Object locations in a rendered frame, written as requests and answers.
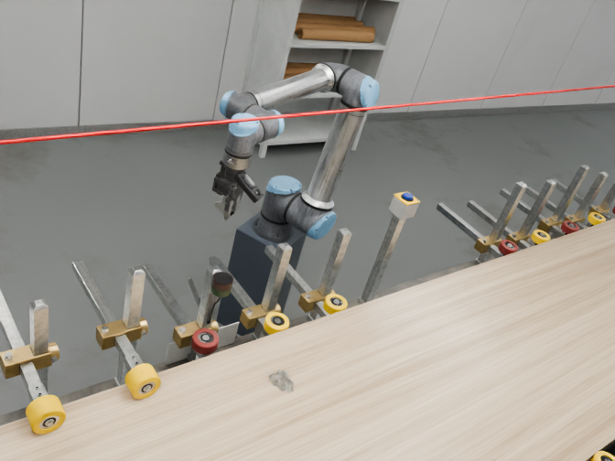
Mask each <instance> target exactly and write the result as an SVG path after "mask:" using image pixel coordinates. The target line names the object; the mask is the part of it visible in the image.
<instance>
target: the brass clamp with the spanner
mask: <svg viewBox="0 0 615 461"><path fill-rule="evenodd" d="M196 322H197V321H194V322H190V323H187V324H184V325H181V326H178V327H174V333H173V339H174V341H175V342H176V344H177V345H178V348H185V347H187V346H190V340H191V337H192V336H193V334H194V332H195V331H196V330H198V329H200V327H199V326H198V324H197V323H196ZM180 327H184V328H185V329H186V332H185V333H184V334H181V333H179V332H178V331H179V328H180ZM208 329H211V330H213V331H215V332H216V333H217V334H218V331H219V328H218V324H217V322H216V321H215V320H214V319H212V323H211V327H208Z"/></svg>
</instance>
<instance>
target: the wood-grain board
mask: <svg viewBox="0 0 615 461"><path fill-rule="evenodd" d="M278 370H285V371H287V372H288V374H289V379H290V380H292V381H293V382H294V387H293V389H294V391H291V392H290V393H287V392H286V391H281V390H280V389H279V388H278V387H276V386H274V385H273V383H272V382H271V381H270V376H269V375H270V374H271V373H274V374H276V373H277V371H278ZM157 375H158V377H159V379H160V380H161V384H160V387H159V388H158V390H157V391H156V392H155V393H154V394H152V395H151V396H149V397H147V398H144V399H136V398H135V397H134V396H133V395H132V393H131V392H130V390H129V388H128V387H127V385H126V384H124V385H121V386H118V387H115V388H112V389H110V390H107V391H102V392H99V393H96V394H93V395H91V396H88V397H85V398H82V399H79V400H77V401H75V402H70V403H67V404H64V405H62V407H63V409H64V412H65V413H66V419H65V421H64V423H63V424H62V425H61V426H60V427H59V428H57V429H56V430H54V431H52V432H50V433H47V434H36V433H34V432H33V431H32V428H31V426H30V423H29V421H28V419H27V417H26V418H23V419H20V420H17V421H14V422H12V423H8V424H5V425H2V426H0V461H589V459H590V458H592V456H594V455H595V454H596V453H597V452H598V451H601V450H603V449H604V448H605V447H607V446H608V445H610V444H611V443H612V442H614V441H615V219H613V220H608V221H605V222H602V223H600V224H597V225H595V226H592V227H589V228H586V229H584V230H579V231H576V232H573V233H570V234H568V235H565V236H562V237H559V238H556V239H553V240H551V241H546V242H543V243H540V244H537V245H535V246H532V247H530V248H527V249H524V250H521V251H518V252H514V253H511V254H508V255H505V256H502V257H500V258H497V259H494V260H491V261H488V262H485V263H481V264H478V265H475V266H472V267H470V268H467V269H465V270H462V271H459V272H456V273H452V274H449V275H446V276H443V277H440V278H437V279H435V280H432V281H429V282H426V283H423V284H419V285H416V286H413V287H410V288H407V289H405V290H402V291H400V292H397V293H394V294H391V295H387V296H384V297H381V298H378V299H375V300H372V301H370V302H367V303H364V304H361V305H358V306H354V307H351V308H348V309H345V310H342V311H339V312H337V313H335V314H332V315H329V316H324V317H322V318H319V319H316V320H313V321H310V322H307V323H305V324H302V325H299V326H296V327H291V328H289V329H286V330H283V331H280V332H277V333H274V334H272V335H270V336H267V337H264V338H259V339H257V340H254V341H251V342H248V343H245V344H242V345H240V346H237V347H234V348H229V349H226V350H224V351H221V352H218V353H215V354H212V355H209V356H207V357H205V358H202V359H197V360H194V361H191V362H189V363H186V364H183V365H180V366H177V367H175V368H172V369H169V370H164V371H161V372H159V373H157Z"/></svg>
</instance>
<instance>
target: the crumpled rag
mask: <svg viewBox="0 0 615 461"><path fill-rule="evenodd" d="M269 376H270V381H271V382H272V383H273V385H274V386H276V387H278V388H279V389H280V390H281V391H286V392H287V393H290V392H291V391H294V389H293V387H294V382H293V381H292V380H290V379H289V374H288V372H287V371H285V370H278V371H277V373H276V374H274V373H271V374H270V375H269Z"/></svg>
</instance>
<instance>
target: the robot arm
mask: <svg viewBox="0 0 615 461"><path fill-rule="evenodd" d="M318 91H319V92H321V93H326V92H336V93H337V94H339V95H341V96H342V97H341V100H340V106H339V109H338V110H345V109H356V108H366V107H373V106H374V104H376V103H377V101H378V98H379V94H380V86H379V83H378V82H377V81H376V80H374V79H373V78H372V77H370V76H367V75H365V74H363V73H361V72H359V71H357V70H355V69H353V68H352V67H350V66H347V65H344V64H339V63H333V62H324V63H320V64H318V65H316V66H315V67H314V68H313V69H312V70H311V71H308V72H305V73H302V74H299V75H296V76H294V77H291V78H288V79H285V80H281V81H278V82H275V83H272V84H269V85H266V86H264V87H261V88H258V89H255V90H252V91H246V92H243V93H240V94H239V93H236V91H228V92H226V93H225V94H224V95H223V97H222V98H221V102H220V112H221V114H222V115H224V116H225V117H226V118H228V119H230V120H233V119H243V118H254V117H265V116H275V115H281V114H280V113H279V112H278V111H275V110H272V109H274V108H276V107H279V106H281V105H284V104H286V103H289V102H292V101H295V100H298V99H300V98H303V97H306V96H308V95H310V94H313V93H315V92H318ZM269 110H270V111H269ZM366 113H367V111H358V112H348V113H336V116H335V119H334V121H333V124H332V126H331V128H330V131H329V135H328V138H327V141H326V143H325V145H324V148H323V151H322V153H321V156H320V159H319V161H318V165H317V167H316V170H315V173H314V175H313V177H312V180H311V183H310V185H309V188H308V190H306V191H303V192H301V191H300V190H301V188H302V187H301V183H300V182H299V181H298V180H297V179H295V178H293V177H288V176H277V177H272V178H271V179H270V180H269V182H268V185H267V187H266V192H265V195H264V193H263V192H262V191H261V190H260V188H259V187H258V186H256V185H255V183H254V182H253V181H252V180H251V178H250V177H249V176H248V175H247V174H246V172H245V169H246V168H248V167H249V166H250V163H251V158H252V153H253V150H254V145H256V144H259V143H262V142H264V141H266V140H269V139H272V138H276V137H277V136H279V135H280V134H281V133H282V132H283V131H284V126H285V124H284V119H283V118H281V119H271V120H261V121H251V122H241V123H230V124H229V132H228V136H227V141H226V146H225V150H224V155H223V159H222V160H221V161H220V165H221V171H220V172H219V173H217V174H218V175H216V177H215V178H214V181H213V186H212V191H214V192H216V193H217V194H219V195H221V196H222V195H224V196H223V198H222V201H216V202H215V207H216V208H217V209H219V210H220V211H221V212H222V213H223V215H224V219H225V220H227V219H228V218H229V217H230V216H232V215H233V214H234V213H235V211H236V210H237V208H238V205H239V202H240V201H241V198H242V195H243V192H245V193H246V195H247V196H248V197H249V198H250V199H251V200H252V202H253V203H256V202H257V201H258V200H259V199H260V198H261V197H262V196H263V195H264V202H263V206H262V209H261V212H260V214H259V215H258V216H257V217H256V219H255V220H254V225H253V228H254V232H255V233H256V234H257V235H258V236H259V237H261V238H263V239H265V240H267V241H273V242H283V241H288V240H289V239H290V238H291V237H292V235H293V231H294V228H293V226H294V227H295V228H297V229H298V230H300V231H302V232H303V233H305V234H306V235H307V236H308V237H310V238H312V239H314V240H318V239H321V238H322V237H324V236H325V235H326V234H327V233H328V232H329V231H330V229H331V228H332V227H333V224H334V223H335V221H336V218H337V215H336V214H335V212H333V211H332V209H333V207H334V202H333V200H332V197H333V194H334V192H335V189H336V187H337V185H338V183H339V180H340V176H341V174H342V171H343V169H344V167H345V164H346V162H347V159H348V157H349V154H350V152H351V149H352V146H353V144H354V141H355V139H356V136H357V133H358V132H359V129H360V127H361V123H362V120H363V118H364V115H365V114H366Z"/></svg>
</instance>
